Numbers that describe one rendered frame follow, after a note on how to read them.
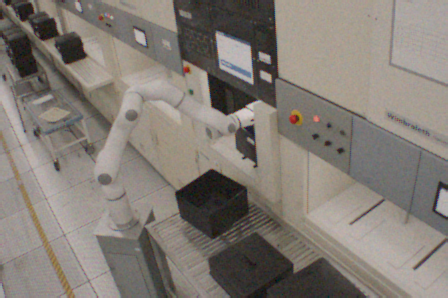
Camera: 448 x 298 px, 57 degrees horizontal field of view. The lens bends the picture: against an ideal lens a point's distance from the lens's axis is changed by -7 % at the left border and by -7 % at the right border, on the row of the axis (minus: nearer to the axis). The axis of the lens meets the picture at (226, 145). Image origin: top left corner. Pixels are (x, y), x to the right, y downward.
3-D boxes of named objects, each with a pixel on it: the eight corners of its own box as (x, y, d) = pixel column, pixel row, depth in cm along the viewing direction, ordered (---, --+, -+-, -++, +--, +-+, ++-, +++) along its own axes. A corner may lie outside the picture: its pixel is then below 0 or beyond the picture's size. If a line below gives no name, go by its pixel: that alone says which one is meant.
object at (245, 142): (235, 154, 249) (230, 105, 232) (263, 140, 258) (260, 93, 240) (261, 174, 232) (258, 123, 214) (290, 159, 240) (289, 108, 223)
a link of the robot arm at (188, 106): (192, 89, 197) (242, 124, 210) (179, 91, 211) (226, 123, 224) (183, 106, 195) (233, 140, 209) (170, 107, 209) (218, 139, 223)
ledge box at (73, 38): (57, 58, 465) (51, 37, 451) (81, 51, 476) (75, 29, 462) (63, 66, 443) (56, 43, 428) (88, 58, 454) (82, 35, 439)
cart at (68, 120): (32, 136, 488) (18, 101, 462) (71, 119, 512) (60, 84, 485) (56, 173, 420) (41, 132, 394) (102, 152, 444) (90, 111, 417)
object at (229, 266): (208, 273, 204) (204, 255, 196) (256, 243, 216) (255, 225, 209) (245, 312, 183) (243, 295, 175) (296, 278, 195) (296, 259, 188)
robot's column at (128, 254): (126, 314, 275) (91, 234, 233) (139, 281, 298) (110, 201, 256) (165, 319, 270) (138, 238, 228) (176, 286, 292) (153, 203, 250)
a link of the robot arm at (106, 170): (114, 173, 230) (112, 192, 217) (93, 167, 226) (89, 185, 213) (148, 95, 209) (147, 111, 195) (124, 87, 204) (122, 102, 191)
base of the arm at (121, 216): (102, 229, 236) (92, 204, 226) (114, 206, 251) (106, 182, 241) (133, 232, 232) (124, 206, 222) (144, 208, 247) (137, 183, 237)
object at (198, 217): (215, 191, 254) (211, 167, 245) (250, 211, 237) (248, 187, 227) (179, 216, 239) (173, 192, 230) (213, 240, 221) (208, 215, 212)
